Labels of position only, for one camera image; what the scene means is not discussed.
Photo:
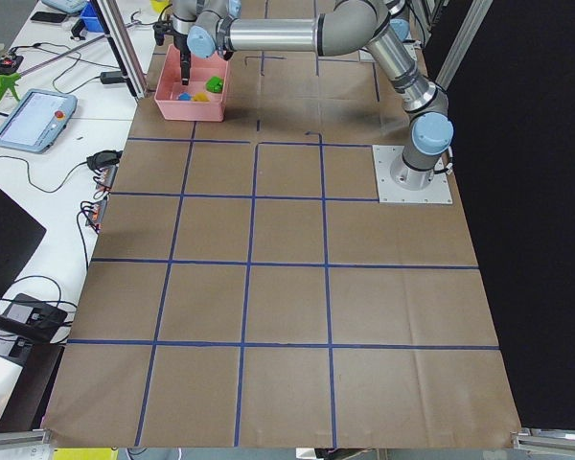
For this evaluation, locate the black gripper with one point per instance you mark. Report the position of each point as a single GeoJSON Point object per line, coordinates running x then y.
{"type": "Point", "coordinates": [185, 59]}

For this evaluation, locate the green toy block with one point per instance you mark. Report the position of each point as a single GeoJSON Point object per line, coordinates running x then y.
{"type": "Point", "coordinates": [214, 85]}

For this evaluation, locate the yellow toy block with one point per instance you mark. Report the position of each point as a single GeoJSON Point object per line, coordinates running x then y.
{"type": "Point", "coordinates": [201, 97]}

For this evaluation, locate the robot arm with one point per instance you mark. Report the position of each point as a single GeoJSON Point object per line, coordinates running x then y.
{"type": "Point", "coordinates": [203, 28]}
{"type": "Point", "coordinates": [401, 27]}

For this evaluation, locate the pink plastic box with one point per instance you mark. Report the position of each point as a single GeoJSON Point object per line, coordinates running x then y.
{"type": "Point", "coordinates": [169, 87]}

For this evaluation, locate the black device box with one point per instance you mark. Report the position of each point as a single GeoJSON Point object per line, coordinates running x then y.
{"type": "Point", "coordinates": [31, 319]}

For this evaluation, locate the black power adapter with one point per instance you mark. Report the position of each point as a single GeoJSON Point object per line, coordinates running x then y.
{"type": "Point", "coordinates": [112, 77]}

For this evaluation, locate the blue storage bin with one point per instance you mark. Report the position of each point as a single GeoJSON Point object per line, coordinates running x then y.
{"type": "Point", "coordinates": [90, 19]}

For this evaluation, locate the black usb hub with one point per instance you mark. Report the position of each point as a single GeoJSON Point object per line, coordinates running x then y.
{"type": "Point", "coordinates": [103, 159]}

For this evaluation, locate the teach pendant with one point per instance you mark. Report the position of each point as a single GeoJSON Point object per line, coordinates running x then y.
{"type": "Point", "coordinates": [37, 120]}

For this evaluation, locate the grabber reach tool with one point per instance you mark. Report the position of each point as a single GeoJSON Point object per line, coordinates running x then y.
{"type": "Point", "coordinates": [9, 82]}

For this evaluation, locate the aluminium frame post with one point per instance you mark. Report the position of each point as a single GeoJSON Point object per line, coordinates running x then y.
{"type": "Point", "coordinates": [115, 31]}

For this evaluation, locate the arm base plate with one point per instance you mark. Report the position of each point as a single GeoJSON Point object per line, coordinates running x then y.
{"type": "Point", "coordinates": [399, 184]}

